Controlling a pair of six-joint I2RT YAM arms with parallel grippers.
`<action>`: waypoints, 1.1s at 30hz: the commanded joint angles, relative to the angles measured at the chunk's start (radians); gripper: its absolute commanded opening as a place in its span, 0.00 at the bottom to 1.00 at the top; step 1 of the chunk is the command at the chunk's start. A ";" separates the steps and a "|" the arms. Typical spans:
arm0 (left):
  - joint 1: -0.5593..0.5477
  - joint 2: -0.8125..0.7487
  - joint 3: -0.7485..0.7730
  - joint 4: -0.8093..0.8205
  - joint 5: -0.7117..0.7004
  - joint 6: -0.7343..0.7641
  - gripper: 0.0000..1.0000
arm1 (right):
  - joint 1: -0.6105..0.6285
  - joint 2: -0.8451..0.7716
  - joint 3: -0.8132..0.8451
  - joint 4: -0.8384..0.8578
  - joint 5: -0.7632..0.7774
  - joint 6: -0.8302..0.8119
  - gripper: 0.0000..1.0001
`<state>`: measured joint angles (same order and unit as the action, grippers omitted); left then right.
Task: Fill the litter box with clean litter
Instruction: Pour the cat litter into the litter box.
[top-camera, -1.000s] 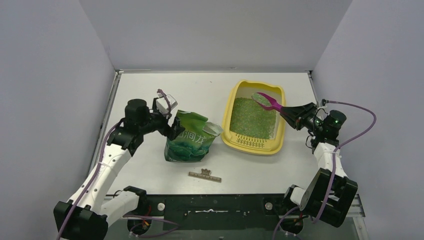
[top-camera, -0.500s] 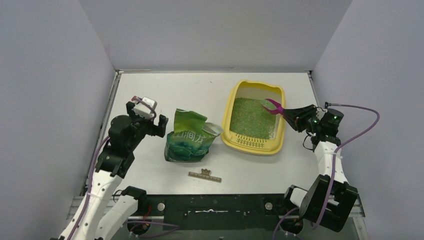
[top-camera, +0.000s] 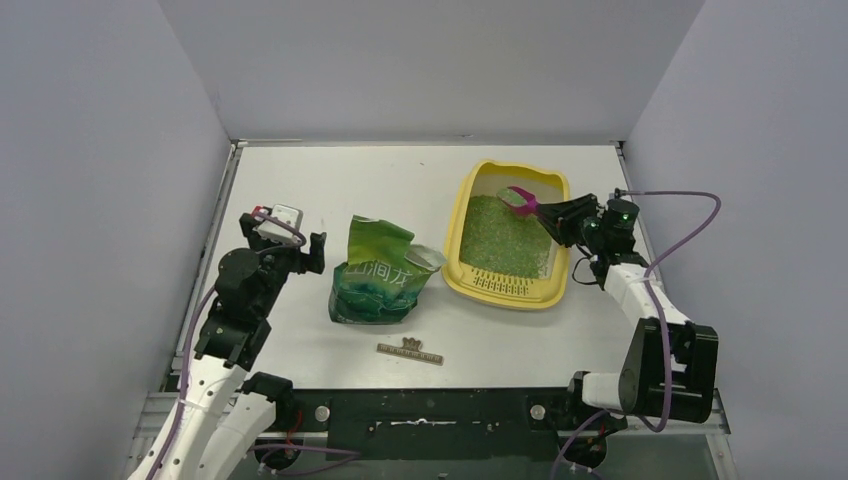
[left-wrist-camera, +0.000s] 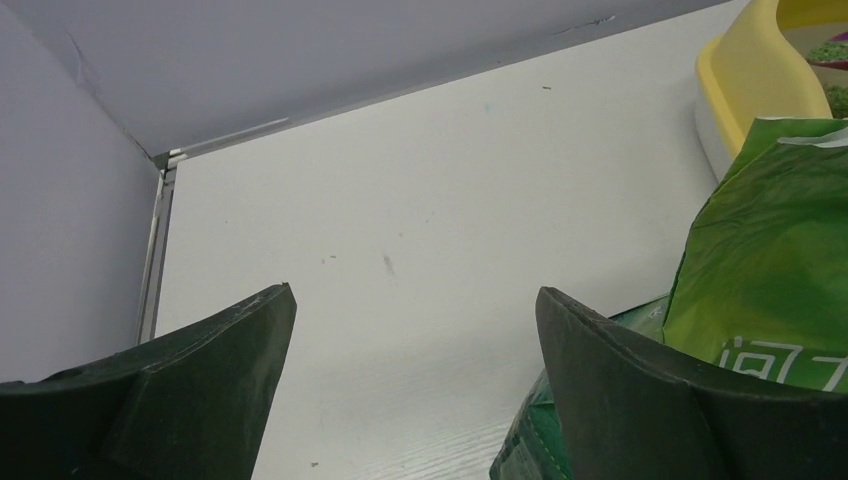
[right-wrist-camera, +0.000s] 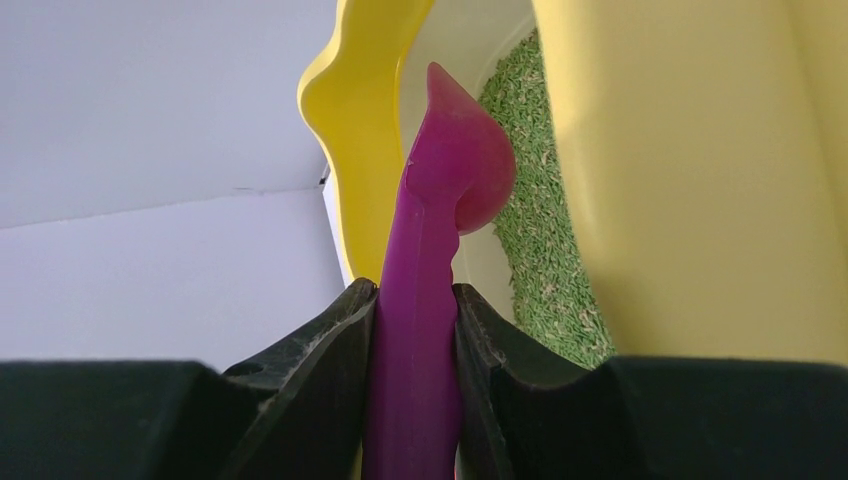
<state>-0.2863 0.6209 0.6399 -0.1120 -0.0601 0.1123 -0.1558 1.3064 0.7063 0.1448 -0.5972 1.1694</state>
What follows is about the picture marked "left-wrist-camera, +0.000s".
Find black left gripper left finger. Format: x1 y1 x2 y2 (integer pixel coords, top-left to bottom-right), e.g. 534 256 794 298
1 284 297 479

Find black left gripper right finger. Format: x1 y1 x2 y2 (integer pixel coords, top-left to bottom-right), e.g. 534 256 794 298
535 287 847 479

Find green cat litter bag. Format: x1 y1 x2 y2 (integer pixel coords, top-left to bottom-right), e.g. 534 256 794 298
489 118 847 479

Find yellow litter box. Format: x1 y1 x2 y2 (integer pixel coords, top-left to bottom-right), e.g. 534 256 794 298
695 1 847 180

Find magenta plastic scoop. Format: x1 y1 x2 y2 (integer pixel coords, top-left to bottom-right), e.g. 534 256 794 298
806 32 848 71

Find green litter granules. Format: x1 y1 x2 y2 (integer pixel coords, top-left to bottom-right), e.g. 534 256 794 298
810 64 847 119

